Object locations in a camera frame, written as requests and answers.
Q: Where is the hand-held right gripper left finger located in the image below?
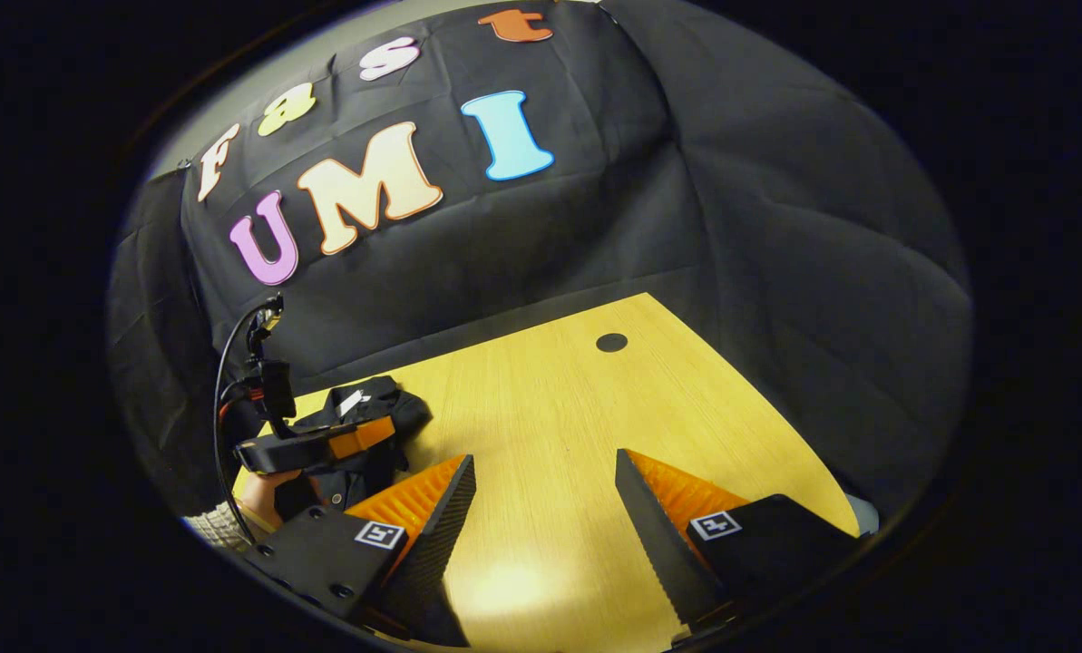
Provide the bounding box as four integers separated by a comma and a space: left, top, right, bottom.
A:
241, 453, 478, 647

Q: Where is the black backdrop cloth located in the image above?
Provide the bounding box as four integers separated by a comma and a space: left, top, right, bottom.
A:
105, 0, 975, 518

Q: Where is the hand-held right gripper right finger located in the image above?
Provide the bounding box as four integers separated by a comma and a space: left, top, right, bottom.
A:
615, 448, 863, 636

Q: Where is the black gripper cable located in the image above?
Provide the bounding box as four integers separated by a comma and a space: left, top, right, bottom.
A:
212, 299, 274, 545

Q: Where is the black coat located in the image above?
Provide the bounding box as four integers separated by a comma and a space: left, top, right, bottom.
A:
273, 375, 433, 513

